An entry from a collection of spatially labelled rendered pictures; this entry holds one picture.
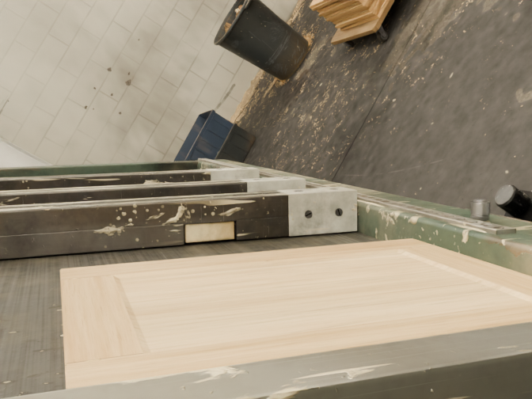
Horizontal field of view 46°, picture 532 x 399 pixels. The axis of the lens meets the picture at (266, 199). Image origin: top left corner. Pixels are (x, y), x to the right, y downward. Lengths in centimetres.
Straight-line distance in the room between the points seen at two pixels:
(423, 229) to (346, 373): 53
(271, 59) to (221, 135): 73
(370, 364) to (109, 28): 561
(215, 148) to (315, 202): 395
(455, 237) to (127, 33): 527
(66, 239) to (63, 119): 490
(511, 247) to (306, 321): 30
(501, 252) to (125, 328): 44
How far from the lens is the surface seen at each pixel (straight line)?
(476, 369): 43
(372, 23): 393
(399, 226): 96
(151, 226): 97
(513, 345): 46
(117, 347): 51
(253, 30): 501
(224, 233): 99
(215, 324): 56
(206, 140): 494
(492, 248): 79
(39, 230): 96
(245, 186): 123
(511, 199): 99
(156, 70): 594
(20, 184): 148
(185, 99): 597
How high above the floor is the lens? 139
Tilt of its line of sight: 20 degrees down
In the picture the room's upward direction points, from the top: 59 degrees counter-clockwise
